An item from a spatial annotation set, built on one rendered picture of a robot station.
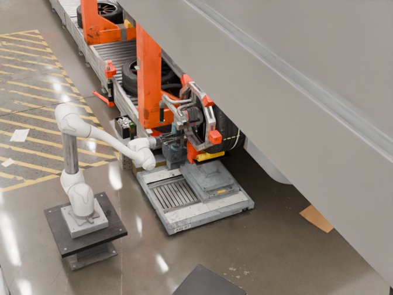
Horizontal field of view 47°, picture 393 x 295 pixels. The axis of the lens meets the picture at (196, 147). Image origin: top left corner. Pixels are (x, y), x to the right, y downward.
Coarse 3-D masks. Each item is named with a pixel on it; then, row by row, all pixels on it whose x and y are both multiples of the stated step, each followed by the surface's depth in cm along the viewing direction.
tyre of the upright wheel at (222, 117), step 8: (192, 80) 374; (216, 112) 347; (216, 120) 350; (224, 120) 345; (192, 128) 397; (224, 128) 347; (232, 128) 351; (224, 136) 351; (232, 136) 355; (240, 136) 359; (216, 144) 359; (224, 144) 357; (232, 144) 363; (208, 152) 378; (216, 152) 368
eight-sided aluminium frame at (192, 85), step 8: (184, 88) 372; (192, 88) 357; (200, 88) 354; (184, 96) 387; (200, 96) 346; (184, 104) 391; (208, 120) 344; (208, 128) 347; (192, 136) 391; (192, 144) 383; (200, 144) 379; (208, 144) 356
